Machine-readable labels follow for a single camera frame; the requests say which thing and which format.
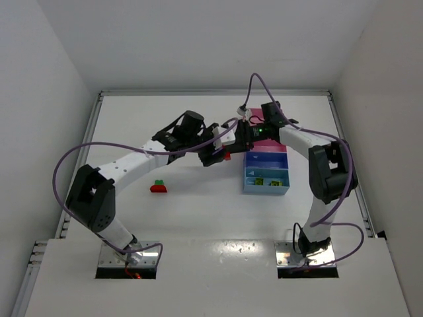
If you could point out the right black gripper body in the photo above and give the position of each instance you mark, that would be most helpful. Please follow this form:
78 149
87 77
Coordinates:
240 141

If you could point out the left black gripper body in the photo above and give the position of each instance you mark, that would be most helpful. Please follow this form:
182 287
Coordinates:
205 156

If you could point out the yellow-green lego brick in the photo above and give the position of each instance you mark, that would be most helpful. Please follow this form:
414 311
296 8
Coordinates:
276 183
259 182

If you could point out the red rounded lego brick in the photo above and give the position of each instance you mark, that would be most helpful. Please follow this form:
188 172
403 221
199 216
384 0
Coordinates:
158 188

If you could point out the purple rounded lego brick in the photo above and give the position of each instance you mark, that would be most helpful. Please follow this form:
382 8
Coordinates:
216 152

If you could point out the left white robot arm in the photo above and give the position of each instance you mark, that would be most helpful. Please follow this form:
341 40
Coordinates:
92 197

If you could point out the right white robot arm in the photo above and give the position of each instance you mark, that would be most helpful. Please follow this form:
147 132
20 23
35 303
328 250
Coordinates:
332 175

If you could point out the pink blue sorting tray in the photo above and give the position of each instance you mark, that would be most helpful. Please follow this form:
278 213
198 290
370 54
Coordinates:
268 160

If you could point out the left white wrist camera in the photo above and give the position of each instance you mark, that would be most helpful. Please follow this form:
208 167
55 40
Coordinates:
224 137

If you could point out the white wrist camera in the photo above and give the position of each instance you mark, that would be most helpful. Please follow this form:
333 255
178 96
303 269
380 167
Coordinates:
224 137
244 112

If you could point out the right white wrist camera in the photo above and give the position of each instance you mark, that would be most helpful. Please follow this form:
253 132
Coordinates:
244 112

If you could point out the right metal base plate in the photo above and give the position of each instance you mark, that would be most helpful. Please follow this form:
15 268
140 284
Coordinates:
286 257

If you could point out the metal base plate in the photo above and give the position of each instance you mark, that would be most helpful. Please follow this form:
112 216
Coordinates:
148 258
286 257

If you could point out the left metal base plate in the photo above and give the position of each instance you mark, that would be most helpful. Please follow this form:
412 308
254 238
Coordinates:
148 258

